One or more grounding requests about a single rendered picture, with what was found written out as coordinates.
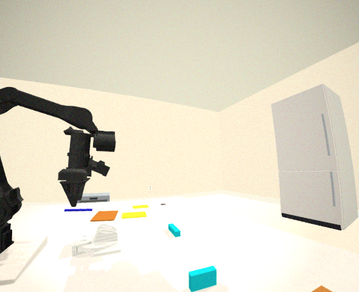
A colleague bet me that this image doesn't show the cyan rectangular bar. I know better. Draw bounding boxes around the cyan rectangular bar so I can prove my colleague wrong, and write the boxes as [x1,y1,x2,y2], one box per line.
[169,223,181,237]

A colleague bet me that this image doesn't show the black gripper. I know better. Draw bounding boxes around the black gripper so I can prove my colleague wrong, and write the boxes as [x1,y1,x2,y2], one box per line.
[58,149,92,207]

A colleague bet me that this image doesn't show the cyan rectangular block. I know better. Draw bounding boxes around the cyan rectangular block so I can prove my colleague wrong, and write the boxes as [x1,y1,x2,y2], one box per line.
[188,266,217,292]

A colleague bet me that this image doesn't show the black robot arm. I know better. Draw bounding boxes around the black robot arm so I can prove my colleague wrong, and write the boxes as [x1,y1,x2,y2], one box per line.
[0,87,116,253]

